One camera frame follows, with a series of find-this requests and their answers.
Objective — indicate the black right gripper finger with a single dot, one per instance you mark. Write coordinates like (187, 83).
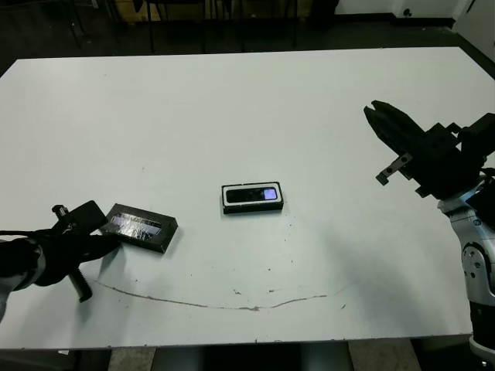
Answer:
(384, 135)
(402, 127)

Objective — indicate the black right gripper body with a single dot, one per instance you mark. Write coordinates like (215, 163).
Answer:
(444, 166)

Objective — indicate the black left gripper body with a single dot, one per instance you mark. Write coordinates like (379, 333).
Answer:
(62, 251)

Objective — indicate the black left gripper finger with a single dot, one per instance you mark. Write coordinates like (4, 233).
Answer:
(102, 253)
(106, 240)

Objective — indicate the black box lid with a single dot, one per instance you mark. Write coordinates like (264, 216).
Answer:
(154, 235)

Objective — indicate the black slim camera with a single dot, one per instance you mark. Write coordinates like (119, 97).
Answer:
(243, 195)

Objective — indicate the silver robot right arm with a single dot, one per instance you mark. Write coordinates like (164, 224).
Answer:
(475, 263)

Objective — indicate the black box with white lining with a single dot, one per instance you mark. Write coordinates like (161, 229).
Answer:
(251, 208)

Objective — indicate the white cabinet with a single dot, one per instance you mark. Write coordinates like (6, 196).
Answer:
(477, 19)

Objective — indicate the black trash bin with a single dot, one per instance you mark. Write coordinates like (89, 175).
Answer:
(323, 13)

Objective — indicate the chair with grey seat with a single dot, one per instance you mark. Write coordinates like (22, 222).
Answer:
(77, 35)

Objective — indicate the black metal chair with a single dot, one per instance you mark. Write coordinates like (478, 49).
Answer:
(151, 35)

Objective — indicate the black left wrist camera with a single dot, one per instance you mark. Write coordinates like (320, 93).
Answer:
(87, 216)

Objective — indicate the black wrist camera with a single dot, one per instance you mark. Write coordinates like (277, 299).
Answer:
(479, 131)
(87, 216)

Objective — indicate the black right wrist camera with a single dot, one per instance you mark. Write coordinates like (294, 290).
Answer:
(479, 131)

